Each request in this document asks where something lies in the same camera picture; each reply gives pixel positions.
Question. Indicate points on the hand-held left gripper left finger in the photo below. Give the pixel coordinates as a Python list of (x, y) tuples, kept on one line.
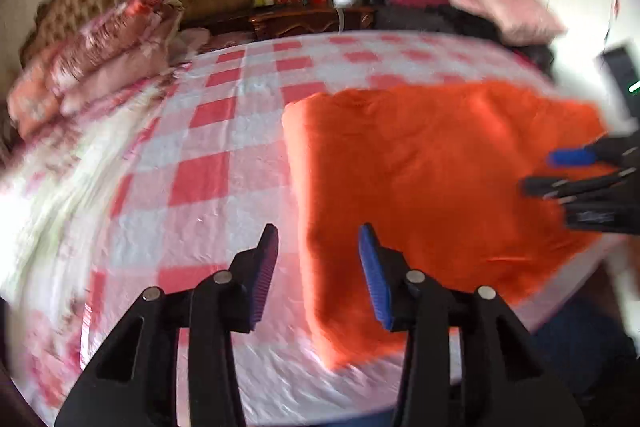
[(262, 277)]

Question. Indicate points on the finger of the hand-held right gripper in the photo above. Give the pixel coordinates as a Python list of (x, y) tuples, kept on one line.
[(565, 187), (572, 158)]

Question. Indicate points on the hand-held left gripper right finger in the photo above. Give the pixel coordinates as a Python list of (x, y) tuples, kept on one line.
[(375, 277)]

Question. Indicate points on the orange pants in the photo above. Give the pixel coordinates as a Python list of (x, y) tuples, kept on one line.
[(425, 187)]

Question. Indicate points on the pink checkered tablecloth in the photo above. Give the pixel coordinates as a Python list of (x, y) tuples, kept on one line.
[(200, 187)]

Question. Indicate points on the person's jeans leg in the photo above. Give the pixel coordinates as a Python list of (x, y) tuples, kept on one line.
[(575, 347)]

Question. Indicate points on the black clothes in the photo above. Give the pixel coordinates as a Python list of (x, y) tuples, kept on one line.
[(470, 24)]

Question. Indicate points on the floral bedspread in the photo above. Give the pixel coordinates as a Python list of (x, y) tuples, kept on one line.
[(50, 207)]

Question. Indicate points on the plain pink pillow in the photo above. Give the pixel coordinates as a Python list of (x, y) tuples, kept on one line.
[(115, 82)]

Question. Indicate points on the carved wooden nightstand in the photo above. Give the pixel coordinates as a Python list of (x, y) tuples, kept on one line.
[(300, 22)]

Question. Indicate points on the white round device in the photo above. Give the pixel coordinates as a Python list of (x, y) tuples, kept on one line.
[(347, 2)]

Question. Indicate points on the folded floral quilt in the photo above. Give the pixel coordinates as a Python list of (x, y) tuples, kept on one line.
[(115, 34)]

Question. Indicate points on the pink floral pillow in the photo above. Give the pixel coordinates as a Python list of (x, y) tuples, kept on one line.
[(32, 97)]

